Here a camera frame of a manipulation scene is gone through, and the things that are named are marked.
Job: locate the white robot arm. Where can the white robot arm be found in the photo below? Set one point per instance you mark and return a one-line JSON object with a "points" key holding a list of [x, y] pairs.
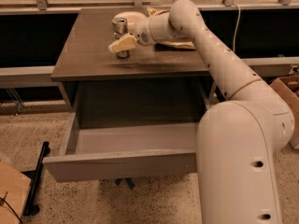
{"points": [[237, 138]]}

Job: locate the white ceramic bowl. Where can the white ceramic bowl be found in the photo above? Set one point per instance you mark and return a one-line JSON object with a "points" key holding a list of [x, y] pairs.
{"points": [[132, 17]]}

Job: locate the blue cabinet caster base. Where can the blue cabinet caster base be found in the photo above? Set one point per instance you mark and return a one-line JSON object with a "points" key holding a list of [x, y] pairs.
{"points": [[128, 181]]}

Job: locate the silver redbull can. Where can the silver redbull can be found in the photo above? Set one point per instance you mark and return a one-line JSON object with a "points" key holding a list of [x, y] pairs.
{"points": [[120, 29]]}

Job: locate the black metal stand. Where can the black metal stand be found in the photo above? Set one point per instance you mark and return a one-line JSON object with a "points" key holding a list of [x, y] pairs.
{"points": [[31, 208]]}

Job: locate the brown white chip bag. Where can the brown white chip bag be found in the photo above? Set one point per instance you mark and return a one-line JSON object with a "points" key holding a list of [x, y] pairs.
{"points": [[173, 44]]}

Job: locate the brown cardboard box left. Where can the brown cardboard box left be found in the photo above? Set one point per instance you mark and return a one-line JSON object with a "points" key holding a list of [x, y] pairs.
{"points": [[14, 187]]}

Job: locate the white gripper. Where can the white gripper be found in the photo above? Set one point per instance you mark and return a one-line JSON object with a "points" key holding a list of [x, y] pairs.
{"points": [[141, 31]]}

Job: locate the open grey top drawer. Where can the open grey top drawer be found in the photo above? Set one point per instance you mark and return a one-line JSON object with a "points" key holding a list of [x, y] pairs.
{"points": [[126, 129]]}

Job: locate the dark brown drawer cabinet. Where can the dark brown drawer cabinet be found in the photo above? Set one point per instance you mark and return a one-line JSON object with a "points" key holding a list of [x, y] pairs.
{"points": [[124, 69]]}

